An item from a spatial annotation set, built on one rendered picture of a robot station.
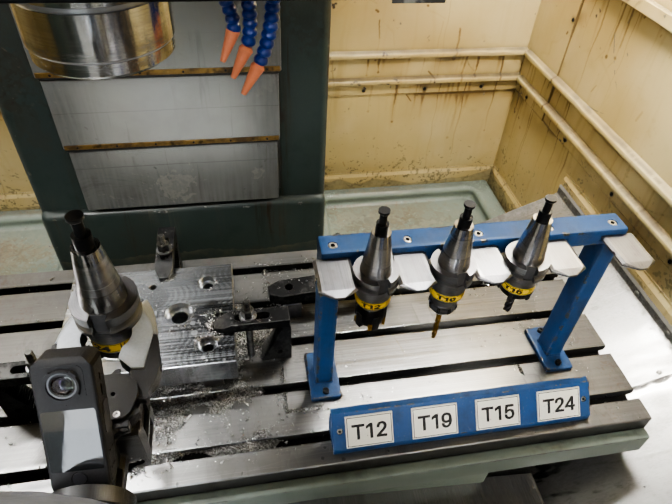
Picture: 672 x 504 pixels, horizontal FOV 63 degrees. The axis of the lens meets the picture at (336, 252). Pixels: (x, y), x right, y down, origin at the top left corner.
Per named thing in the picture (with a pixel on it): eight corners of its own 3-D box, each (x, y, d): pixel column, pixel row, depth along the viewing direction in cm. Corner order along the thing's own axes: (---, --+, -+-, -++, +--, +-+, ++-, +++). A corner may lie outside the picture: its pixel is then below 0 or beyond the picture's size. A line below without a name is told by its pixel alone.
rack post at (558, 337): (571, 369, 102) (639, 256, 82) (545, 373, 102) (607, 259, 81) (548, 328, 110) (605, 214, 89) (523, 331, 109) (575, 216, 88)
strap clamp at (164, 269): (180, 310, 108) (168, 256, 98) (163, 312, 108) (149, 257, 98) (182, 264, 118) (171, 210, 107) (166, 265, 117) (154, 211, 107)
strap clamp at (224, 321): (291, 357, 101) (290, 304, 91) (219, 365, 99) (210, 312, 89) (289, 343, 104) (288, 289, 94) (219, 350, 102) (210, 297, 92)
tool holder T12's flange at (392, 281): (386, 262, 78) (388, 249, 76) (404, 292, 74) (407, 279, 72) (345, 271, 76) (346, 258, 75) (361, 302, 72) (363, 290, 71)
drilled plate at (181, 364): (238, 377, 93) (236, 360, 90) (58, 398, 89) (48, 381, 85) (233, 280, 109) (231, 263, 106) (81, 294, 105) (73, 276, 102)
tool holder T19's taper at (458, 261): (460, 248, 77) (471, 211, 73) (475, 270, 74) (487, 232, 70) (432, 254, 76) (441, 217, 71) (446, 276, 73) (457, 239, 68)
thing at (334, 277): (359, 298, 72) (360, 294, 71) (319, 302, 71) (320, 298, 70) (349, 261, 77) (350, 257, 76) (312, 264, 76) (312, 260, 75)
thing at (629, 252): (658, 269, 78) (661, 265, 78) (625, 272, 78) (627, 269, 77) (631, 237, 83) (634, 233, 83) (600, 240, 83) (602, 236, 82)
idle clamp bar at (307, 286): (396, 300, 113) (400, 278, 109) (271, 321, 108) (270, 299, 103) (388, 283, 116) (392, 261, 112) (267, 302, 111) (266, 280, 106)
